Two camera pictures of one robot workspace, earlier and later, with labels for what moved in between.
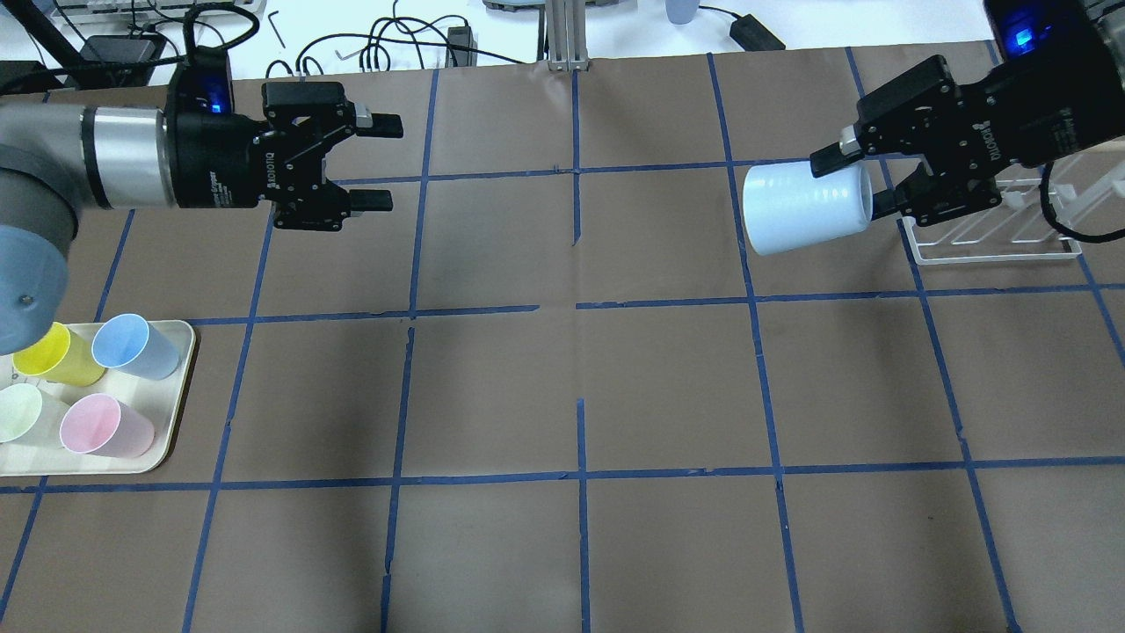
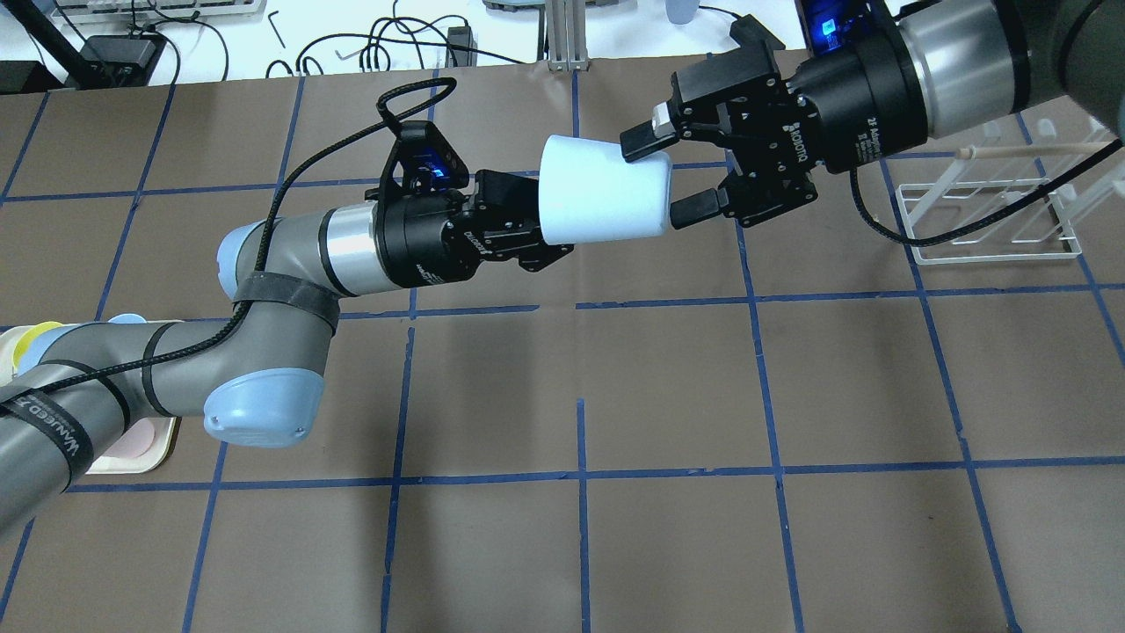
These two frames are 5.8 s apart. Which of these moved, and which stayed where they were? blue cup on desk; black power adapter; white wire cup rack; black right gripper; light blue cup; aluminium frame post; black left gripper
Moved: black left gripper; black right gripper; light blue cup
Stayed: black power adapter; blue cup on desk; aluminium frame post; white wire cup rack
